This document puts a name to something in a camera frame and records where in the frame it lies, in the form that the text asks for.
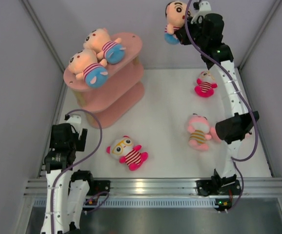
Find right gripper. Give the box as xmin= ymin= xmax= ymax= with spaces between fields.
xmin=173 ymin=17 xmax=206 ymax=50

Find black-haired boy doll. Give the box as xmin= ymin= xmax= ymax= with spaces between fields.
xmin=164 ymin=1 xmax=192 ymax=45

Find peach pig toy blue shorts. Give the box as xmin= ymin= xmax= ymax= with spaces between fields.
xmin=83 ymin=28 xmax=126 ymax=64

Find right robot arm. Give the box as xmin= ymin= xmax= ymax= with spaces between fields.
xmin=176 ymin=12 xmax=260 ymax=196

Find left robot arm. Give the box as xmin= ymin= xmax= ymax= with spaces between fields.
xmin=40 ymin=123 xmax=95 ymax=234

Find pink wooden shelf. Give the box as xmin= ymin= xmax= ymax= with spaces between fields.
xmin=63 ymin=32 xmax=144 ymax=128

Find white panda toy yellow glasses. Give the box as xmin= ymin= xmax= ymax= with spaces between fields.
xmin=106 ymin=136 xmax=149 ymax=171

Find pink frog toy striped shirt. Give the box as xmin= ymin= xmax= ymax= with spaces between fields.
xmin=186 ymin=113 xmax=212 ymax=151

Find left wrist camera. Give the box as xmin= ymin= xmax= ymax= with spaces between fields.
xmin=64 ymin=115 xmax=82 ymax=128

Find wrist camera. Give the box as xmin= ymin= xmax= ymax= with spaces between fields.
xmin=193 ymin=0 xmax=212 ymax=18
xmin=64 ymin=115 xmax=82 ymax=128

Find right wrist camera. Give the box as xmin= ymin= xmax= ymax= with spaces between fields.
xmin=193 ymin=0 xmax=212 ymax=18

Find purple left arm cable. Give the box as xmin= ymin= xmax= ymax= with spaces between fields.
xmin=50 ymin=109 xmax=110 ymax=234

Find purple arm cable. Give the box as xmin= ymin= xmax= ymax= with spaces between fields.
xmin=50 ymin=109 xmax=110 ymax=234
xmin=184 ymin=0 xmax=259 ymax=213

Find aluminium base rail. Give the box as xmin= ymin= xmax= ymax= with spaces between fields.
xmin=23 ymin=177 xmax=282 ymax=196

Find white slotted cable duct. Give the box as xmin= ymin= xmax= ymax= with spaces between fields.
xmin=33 ymin=197 xmax=229 ymax=208

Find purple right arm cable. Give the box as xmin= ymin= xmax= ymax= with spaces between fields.
xmin=184 ymin=0 xmax=259 ymax=213

